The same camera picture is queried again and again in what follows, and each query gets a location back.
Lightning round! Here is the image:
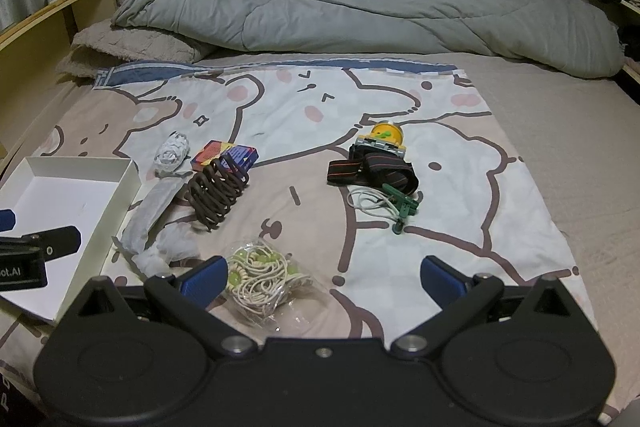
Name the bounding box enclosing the white cord loop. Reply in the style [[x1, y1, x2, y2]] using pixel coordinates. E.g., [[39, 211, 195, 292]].
[[347, 187, 401, 224]]

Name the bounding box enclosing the crumpled white paper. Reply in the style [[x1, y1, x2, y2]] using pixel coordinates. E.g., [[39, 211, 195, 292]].
[[152, 132, 193, 178]]

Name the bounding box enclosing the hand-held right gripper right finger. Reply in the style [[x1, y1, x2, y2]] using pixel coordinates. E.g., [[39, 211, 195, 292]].
[[390, 256, 576, 355]]

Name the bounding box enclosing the clear bag of beaded cords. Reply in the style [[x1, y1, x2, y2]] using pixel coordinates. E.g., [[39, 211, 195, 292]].
[[220, 239, 313, 328]]

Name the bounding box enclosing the grey paper bundle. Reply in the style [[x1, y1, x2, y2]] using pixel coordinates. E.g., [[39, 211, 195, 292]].
[[111, 177, 201, 279]]

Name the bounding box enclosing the printed bear blanket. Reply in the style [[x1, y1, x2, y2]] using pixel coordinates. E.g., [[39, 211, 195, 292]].
[[0, 61, 598, 414]]

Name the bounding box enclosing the beige fuzzy blanket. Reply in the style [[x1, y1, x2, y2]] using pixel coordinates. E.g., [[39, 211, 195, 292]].
[[55, 0, 217, 80]]

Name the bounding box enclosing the green clothes peg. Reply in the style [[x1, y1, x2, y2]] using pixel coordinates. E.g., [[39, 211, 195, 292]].
[[381, 183, 421, 215], [391, 207, 410, 236]]

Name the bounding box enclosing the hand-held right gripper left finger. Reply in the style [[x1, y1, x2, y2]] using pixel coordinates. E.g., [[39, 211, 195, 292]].
[[75, 256, 261, 355]]

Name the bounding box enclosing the grey duvet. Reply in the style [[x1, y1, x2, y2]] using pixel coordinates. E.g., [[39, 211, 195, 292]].
[[111, 0, 626, 76]]

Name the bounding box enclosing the colourful card box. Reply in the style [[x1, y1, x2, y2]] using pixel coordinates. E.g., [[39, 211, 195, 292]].
[[191, 139, 261, 175]]

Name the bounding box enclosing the brown hair claw clip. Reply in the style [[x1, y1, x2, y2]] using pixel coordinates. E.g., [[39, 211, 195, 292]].
[[186, 155, 251, 234]]

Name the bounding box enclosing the white cardboard box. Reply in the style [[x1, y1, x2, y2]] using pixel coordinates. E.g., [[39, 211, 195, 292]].
[[0, 157, 142, 327]]

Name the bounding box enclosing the wooden bedside ledge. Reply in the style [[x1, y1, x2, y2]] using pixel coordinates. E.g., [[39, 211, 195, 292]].
[[0, 0, 153, 168]]

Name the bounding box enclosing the yellow headlamp with black strap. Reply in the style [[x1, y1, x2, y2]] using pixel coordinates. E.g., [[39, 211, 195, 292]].
[[327, 119, 421, 202]]

